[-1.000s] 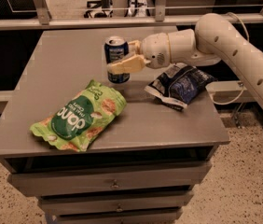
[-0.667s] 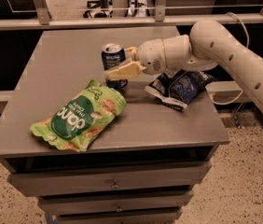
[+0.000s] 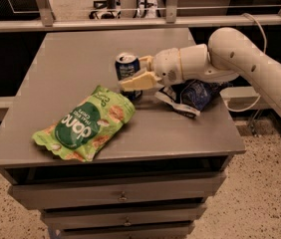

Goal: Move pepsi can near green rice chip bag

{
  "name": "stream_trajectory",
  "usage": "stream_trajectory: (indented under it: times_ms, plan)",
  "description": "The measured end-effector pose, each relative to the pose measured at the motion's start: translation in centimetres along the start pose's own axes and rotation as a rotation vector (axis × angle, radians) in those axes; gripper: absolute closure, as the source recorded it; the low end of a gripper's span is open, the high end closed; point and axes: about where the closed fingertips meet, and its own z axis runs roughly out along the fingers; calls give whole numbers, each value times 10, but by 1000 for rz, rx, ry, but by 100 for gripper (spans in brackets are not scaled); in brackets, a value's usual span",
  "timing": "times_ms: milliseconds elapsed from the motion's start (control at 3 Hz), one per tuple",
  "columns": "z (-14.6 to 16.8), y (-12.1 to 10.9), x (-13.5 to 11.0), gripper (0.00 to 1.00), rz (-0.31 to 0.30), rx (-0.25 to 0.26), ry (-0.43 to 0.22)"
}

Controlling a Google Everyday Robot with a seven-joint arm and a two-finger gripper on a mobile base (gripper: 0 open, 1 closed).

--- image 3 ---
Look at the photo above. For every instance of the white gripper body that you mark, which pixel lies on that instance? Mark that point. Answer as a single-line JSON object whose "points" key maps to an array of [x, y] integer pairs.
{"points": [[165, 66]]}

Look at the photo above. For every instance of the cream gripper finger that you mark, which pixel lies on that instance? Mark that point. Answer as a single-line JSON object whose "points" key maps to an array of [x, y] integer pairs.
{"points": [[142, 80], [145, 63]]}

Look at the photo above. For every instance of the blue pepsi can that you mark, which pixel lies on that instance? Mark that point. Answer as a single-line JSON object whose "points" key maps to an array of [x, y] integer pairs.
{"points": [[126, 65]]}

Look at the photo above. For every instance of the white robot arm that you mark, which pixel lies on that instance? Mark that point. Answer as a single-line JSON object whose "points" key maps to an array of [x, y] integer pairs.
{"points": [[227, 55]]}

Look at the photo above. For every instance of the blue chip bag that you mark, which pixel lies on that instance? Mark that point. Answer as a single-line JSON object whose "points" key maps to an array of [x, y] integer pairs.
{"points": [[191, 97]]}

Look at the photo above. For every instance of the green rice chip bag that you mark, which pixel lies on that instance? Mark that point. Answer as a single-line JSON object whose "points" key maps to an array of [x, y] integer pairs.
{"points": [[85, 130]]}

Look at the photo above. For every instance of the black office chair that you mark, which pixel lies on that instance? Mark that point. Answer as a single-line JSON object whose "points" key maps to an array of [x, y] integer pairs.
{"points": [[104, 9]]}

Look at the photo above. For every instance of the grey drawer cabinet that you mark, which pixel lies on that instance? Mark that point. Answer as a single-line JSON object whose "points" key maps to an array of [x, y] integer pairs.
{"points": [[156, 141]]}

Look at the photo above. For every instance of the top grey drawer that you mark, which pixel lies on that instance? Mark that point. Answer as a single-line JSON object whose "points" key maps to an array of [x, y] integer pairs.
{"points": [[117, 190]]}

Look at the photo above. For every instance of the grey drawer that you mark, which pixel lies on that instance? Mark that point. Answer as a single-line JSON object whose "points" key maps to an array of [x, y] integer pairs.
{"points": [[117, 190], [97, 218], [143, 231]]}

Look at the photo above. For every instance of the grey metal railing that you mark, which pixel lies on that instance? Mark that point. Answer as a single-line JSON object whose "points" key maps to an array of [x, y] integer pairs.
{"points": [[73, 15]]}

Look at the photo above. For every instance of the middle grey drawer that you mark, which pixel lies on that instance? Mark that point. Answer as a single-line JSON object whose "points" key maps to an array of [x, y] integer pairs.
{"points": [[97, 218]]}

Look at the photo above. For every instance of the bottom grey drawer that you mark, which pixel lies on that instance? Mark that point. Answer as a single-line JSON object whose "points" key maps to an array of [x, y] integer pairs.
{"points": [[143, 231]]}

